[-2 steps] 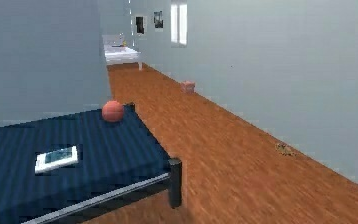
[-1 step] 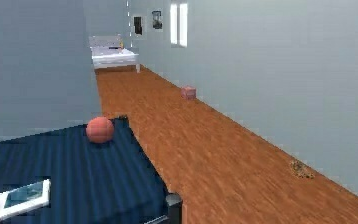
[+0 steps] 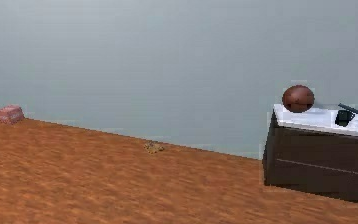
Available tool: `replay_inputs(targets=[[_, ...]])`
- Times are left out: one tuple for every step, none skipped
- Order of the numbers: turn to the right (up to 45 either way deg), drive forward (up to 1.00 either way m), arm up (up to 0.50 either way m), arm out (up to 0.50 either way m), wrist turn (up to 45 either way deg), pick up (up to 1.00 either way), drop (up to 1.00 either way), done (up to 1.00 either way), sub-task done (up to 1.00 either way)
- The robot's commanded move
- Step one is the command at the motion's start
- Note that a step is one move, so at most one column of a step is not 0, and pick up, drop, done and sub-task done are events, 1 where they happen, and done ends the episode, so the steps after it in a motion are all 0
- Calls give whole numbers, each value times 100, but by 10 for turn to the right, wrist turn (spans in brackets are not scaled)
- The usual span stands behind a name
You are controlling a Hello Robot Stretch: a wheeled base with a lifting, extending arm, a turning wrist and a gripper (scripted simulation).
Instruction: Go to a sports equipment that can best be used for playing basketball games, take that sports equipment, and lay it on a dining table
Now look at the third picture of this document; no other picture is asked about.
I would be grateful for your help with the brown basketball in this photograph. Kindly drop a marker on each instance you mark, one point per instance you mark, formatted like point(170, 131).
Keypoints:
point(297, 98)

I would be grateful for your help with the black slanted bar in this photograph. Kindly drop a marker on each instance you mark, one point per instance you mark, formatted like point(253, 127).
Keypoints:
point(355, 110)

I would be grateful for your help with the small tan lump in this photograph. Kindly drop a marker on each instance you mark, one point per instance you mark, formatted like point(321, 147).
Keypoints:
point(153, 147)

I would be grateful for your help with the pink box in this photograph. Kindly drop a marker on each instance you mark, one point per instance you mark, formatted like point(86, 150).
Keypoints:
point(10, 114)

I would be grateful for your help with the dark brown white-topped dresser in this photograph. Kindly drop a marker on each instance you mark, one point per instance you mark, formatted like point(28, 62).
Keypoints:
point(313, 160)

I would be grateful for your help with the black mug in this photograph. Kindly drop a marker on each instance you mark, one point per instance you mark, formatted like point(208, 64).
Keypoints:
point(343, 118)

